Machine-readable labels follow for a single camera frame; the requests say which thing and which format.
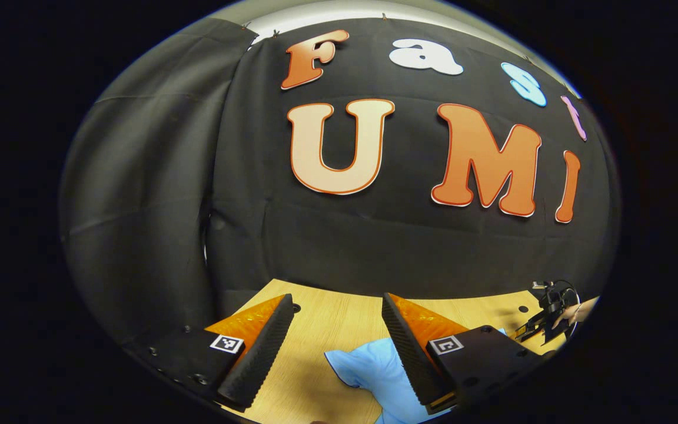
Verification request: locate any light blue T-shirt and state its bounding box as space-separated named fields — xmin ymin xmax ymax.
xmin=324 ymin=327 xmax=507 ymax=424

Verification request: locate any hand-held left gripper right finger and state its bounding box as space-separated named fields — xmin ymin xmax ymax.
xmin=381 ymin=292 xmax=557 ymax=413

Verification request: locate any black backdrop cloth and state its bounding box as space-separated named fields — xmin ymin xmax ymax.
xmin=59 ymin=16 xmax=621 ymax=348

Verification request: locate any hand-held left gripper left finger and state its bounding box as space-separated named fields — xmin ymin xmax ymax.
xmin=124 ymin=293 xmax=295 ymax=413

